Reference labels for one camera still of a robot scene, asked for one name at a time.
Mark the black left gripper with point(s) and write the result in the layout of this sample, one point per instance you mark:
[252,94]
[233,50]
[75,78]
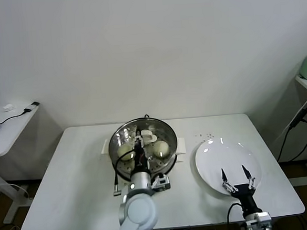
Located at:
[141,160]

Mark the round white plate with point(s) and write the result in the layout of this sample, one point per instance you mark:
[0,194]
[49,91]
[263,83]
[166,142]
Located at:
[219,155]

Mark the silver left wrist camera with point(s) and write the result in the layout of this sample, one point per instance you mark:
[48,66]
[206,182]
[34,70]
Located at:
[162,182]

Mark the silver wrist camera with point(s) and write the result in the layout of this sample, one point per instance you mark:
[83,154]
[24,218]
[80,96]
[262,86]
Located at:
[162,182]
[261,218]

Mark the small white object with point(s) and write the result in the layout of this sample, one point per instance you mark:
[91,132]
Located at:
[8,107]

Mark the stainless steel steamer basket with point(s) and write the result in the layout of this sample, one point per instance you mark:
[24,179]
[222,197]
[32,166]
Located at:
[170,164]

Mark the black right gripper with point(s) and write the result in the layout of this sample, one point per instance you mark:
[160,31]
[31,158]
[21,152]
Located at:
[244,193]

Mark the scattered dark crumbs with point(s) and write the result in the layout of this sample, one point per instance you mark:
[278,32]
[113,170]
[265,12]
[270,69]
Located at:
[209,135]

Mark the small grey black device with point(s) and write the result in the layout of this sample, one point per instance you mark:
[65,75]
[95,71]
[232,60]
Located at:
[34,103]

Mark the round glass pot lid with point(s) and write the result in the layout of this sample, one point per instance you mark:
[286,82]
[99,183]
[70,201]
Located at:
[149,137]

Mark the white electric steamer base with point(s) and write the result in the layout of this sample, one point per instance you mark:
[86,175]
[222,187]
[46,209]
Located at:
[180,146]

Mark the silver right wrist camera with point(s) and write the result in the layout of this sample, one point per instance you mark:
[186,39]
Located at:
[261,218]

